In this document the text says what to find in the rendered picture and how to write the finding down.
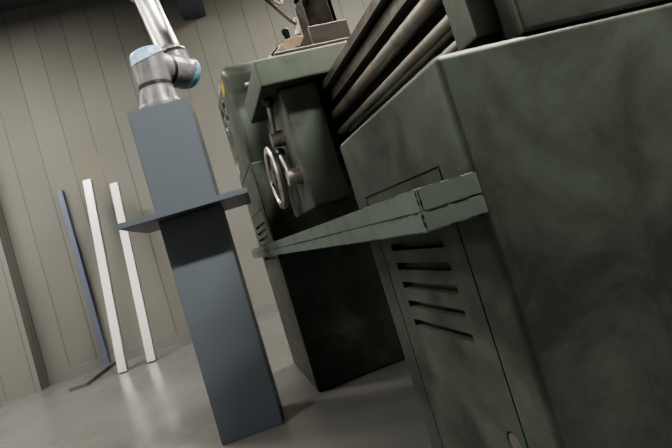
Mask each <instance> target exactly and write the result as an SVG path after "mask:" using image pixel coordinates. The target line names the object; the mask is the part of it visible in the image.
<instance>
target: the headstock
mask: <svg viewBox="0 0 672 448"><path fill-rule="evenodd" d="M254 61H255V60H254ZM254 61H249V62H245V63H240V64H235V65H231V66H226V67H224V68H223V70H222V73H221V81H220V94H219V103H218V108H219V111H220V114H221V118H222V121H223V124H224V128H225V131H226V134H227V138H228V141H229V145H230V148H231V151H232V155H233V158H234V161H235V165H236V168H237V171H238V175H239V178H240V182H241V185H243V182H244V180H245V177H246V174H247V172H248V169H249V167H250V164H251V163H253V162H257V161H260V160H264V149H265V147H266V146H271V147H272V145H271V144H270V143H271V142H270V137H268V136H269V135H268V134H269V133H270V132H269V129H268V128H267V127H268V126H267V120H266V121H262V122H258V123H254V124H252V123H251V122H250V120H249V116H248V113H247V110H246V106H245V100H246V96H247V91H248V86H247V87H246V86H245V83H248V82H249V81H250V76H251V71H252V66H253V62H254ZM246 78H247V79H248V80H247V79H246ZM241 79H242V80H241ZM244 79H245V80H244ZM244 81H245V82H244ZM222 100H223V102H224V103H222ZM255 125H256V126H255ZM260 126H261V127H260ZM263 131H264V132H263ZM261 136H262V137H261ZM264 138H265V139H264ZM268 142H269V143H268ZM265 143H266V144H265ZM267 144H268V145H267Z"/></svg>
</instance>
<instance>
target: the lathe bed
mask: <svg viewBox="0 0 672 448"><path fill-rule="evenodd" d="M671 1H672V0H371V2H370V4H369V5H368V7H367V9H366V10H365V12H364V14H363V15H362V17H361V19H360V20H359V22H358V24H357V25H356V27H355V29H354V30H353V32H352V34H351V35H350V37H349V38H348V40H347V42H346V43H345V45H344V47H343V48H342V50H341V52H340V53H339V55H338V57H337V58H336V60H335V62H334V63H333V65H332V67H331V68H330V70H329V72H328V73H327V75H326V77H325V78H324V80H323V82H322V83H321V85H320V86H319V88H318V92H319V95H320V98H321V101H322V104H323V108H324V111H325V114H326V117H327V121H328V124H329V127H330V130H331V134H332V137H333V140H334V143H335V147H336V150H337V153H338V156H339V160H340V163H341V166H342V169H343V173H344V176H345V179H346V182H347V186H348V187H350V186H352V185H351V181H350V178H349V175H348V172H347V168H346V165H345V162H344V159H343V155H342V152H341V149H340V146H341V144H342V143H343V142H344V141H345V140H346V139H347V138H348V137H349V136H350V135H351V134H353V133H354V132H355V131H356V130H357V129H358V128H359V127H360V126H361V125H362V124H363V123H364V122H365V121H366V120H368V119H369V118H370V117H371V116H372V115H373V114H374V113H375V112H376V111H377V110H378V109H379V108H380V107H381V106H383V105H384V104H385V103H386V102H387V101H388V100H389V99H390V98H391V97H392V96H393V95H394V94H395V93H397V92H398V91H399V90H400V89H401V88H402V87H403V86H404V85H405V84H406V83H407V82H408V81H409V80H410V79H412V78H413V77H414V76H415V75H416V74H417V73H418V72H419V71H420V70H421V69H422V68H423V67H424V66H425V65H427V64H428V63H429V62H430V61H431V60H432V59H433V58H435V57H436V56H440V55H444V54H448V53H453V52H457V51H461V50H465V49H470V48H474V47H478V46H483V45H487V44H491V43H495V42H500V41H504V40H508V39H513V38H517V37H521V36H525V35H530V34H534V33H538V32H542V31H547V30H551V29H555V28H560V27H564V26H568V25H572V24H577V23H581V22H585V21H590V20H594V19H598V18H602V17H607V16H611V15H615V14H620V13H624V12H628V11H632V10H637V9H641V8H645V7H649V6H654V5H658V4H662V3H667V2H671Z"/></svg>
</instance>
